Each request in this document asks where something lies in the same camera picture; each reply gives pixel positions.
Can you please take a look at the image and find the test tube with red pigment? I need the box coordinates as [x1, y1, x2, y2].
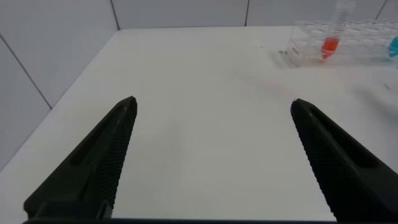
[320, 0, 356, 60]

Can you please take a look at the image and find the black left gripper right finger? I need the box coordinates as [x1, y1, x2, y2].
[290, 98, 398, 223]

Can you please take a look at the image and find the clear plastic test tube rack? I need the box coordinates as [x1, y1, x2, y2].
[285, 20, 398, 68]

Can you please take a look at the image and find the test tube with blue pigment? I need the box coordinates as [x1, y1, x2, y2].
[386, 18, 398, 58]

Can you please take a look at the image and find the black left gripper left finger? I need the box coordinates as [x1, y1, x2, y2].
[23, 95, 138, 220]

